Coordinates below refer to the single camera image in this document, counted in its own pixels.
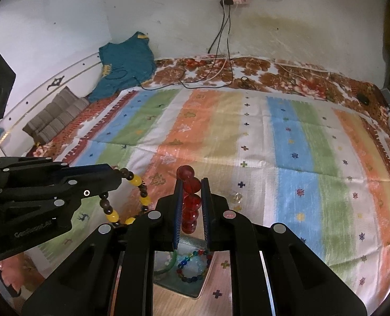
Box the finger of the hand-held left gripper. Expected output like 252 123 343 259
0 171 122 219
0 157 117 176

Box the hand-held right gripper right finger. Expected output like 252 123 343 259
200 178 368 316

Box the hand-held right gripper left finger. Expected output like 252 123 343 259
21 178 184 316

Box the red bead bracelet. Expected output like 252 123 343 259
177 165 202 234

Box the yellow and black bead bracelet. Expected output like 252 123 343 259
98 167 150 228

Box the multicoloured bead bracelet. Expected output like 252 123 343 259
176 250 213 284

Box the green jade bangle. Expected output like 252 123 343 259
154 249 178 275

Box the light blue bead bracelet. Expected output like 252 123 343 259
184 258 206 279

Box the silver metal tin box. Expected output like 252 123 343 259
111 236 215 316

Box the person's left hand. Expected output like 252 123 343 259
0 253 35 299

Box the grey striped pillow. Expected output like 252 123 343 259
22 86 90 145

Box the striped colourful cloth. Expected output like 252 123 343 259
63 87 390 307

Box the teal shirt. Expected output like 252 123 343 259
89 32 157 103

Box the black cable on bed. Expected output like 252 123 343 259
101 69 189 92

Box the white cable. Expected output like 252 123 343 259
182 53 237 88

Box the black hanging cable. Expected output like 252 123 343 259
207 5 227 55
226 5 234 60

